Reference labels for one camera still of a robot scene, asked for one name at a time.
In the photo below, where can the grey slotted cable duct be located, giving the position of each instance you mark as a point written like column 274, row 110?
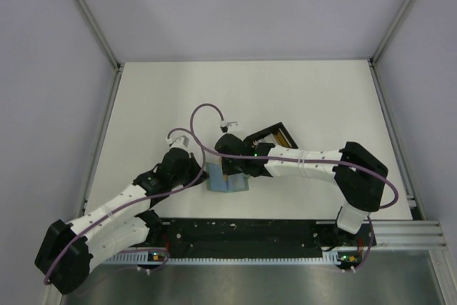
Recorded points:
column 145, row 258

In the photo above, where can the green card holder wallet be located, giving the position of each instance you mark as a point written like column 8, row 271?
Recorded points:
column 219, row 182

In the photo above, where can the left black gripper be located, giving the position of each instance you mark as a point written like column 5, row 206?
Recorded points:
column 193, row 163

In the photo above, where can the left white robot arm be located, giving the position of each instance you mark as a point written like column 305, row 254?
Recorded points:
column 71, row 250

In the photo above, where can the right aluminium corner post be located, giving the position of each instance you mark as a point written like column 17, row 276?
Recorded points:
column 391, row 31

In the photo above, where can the left aluminium corner post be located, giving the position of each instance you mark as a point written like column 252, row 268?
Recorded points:
column 97, row 33

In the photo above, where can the black card box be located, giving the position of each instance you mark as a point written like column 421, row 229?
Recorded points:
column 280, row 133

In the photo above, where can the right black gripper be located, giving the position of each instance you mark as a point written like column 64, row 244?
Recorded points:
column 227, row 169

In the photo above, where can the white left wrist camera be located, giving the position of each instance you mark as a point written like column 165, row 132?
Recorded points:
column 181, row 142

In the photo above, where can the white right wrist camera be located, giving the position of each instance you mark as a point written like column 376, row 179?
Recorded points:
column 229, row 126

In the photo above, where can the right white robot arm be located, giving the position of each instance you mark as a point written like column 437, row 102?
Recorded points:
column 353, row 169

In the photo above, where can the aluminium corner post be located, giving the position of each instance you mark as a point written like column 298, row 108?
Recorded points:
column 391, row 31
column 97, row 33

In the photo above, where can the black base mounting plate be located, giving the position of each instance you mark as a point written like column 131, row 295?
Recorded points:
column 251, row 238

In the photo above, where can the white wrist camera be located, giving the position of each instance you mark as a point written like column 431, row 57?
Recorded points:
column 229, row 126
column 181, row 142

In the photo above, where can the stack of white cards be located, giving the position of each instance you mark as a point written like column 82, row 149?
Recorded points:
column 268, row 139

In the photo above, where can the aluminium front frame rail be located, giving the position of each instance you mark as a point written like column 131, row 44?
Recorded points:
column 409, row 235

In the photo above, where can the gold orange card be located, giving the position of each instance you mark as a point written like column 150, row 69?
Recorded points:
column 225, row 169

